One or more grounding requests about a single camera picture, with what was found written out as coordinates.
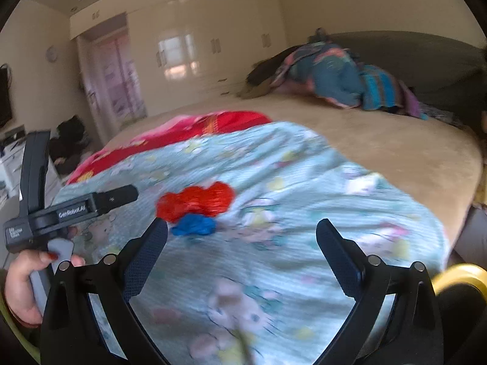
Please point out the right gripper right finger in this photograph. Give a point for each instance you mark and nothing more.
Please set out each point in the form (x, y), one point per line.
(410, 333)

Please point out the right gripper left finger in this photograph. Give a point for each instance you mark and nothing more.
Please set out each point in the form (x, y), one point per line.
(77, 338)

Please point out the blue plastic bag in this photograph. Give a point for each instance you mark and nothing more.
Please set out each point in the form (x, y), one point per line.
(194, 225)

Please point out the red plastic bag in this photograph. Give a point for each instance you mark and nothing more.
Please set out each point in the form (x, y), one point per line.
(209, 202)

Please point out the yellow rimmed trash bin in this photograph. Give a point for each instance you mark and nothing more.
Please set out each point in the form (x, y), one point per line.
(463, 274)

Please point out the left hand red nails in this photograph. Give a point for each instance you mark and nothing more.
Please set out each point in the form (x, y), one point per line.
(18, 289)

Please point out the black clothes on floor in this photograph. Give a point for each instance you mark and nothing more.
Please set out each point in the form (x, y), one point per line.
(68, 145)

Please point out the light blue cartoon quilt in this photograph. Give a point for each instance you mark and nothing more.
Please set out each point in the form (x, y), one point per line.
(259, 285)

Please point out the red pink blanket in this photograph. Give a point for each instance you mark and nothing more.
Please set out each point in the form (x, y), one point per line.
(178, 129)

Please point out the beige bed sheet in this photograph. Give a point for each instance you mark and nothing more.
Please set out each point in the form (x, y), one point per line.
(437, 164)

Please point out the pink glass door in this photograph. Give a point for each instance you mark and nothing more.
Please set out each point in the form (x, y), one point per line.
(111, 82)

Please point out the striped blue blanket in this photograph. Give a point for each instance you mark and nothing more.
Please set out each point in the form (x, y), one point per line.
(385, 92)

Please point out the cream white wardrobe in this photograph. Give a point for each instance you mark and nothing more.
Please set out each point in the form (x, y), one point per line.
(186, 51)

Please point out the dark brown garment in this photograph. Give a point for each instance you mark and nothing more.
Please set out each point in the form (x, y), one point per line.
(258, 82)

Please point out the blue floral folded quilt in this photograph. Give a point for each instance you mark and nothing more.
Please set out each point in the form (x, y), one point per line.
(322, 69)

